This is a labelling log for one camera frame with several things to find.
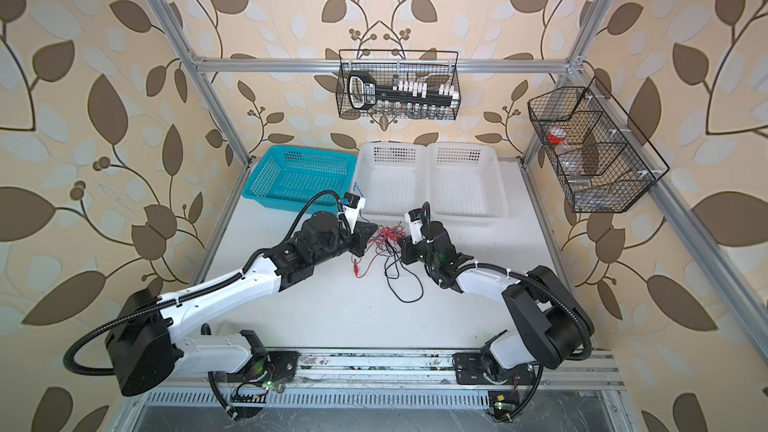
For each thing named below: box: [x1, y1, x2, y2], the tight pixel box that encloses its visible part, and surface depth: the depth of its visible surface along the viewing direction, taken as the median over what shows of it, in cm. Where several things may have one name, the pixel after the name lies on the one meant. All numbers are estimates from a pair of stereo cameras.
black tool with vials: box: [348, 70, 460, 115], surface depth 85 cm
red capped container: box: [547, 126, 567, 144], surface depth 84 cm
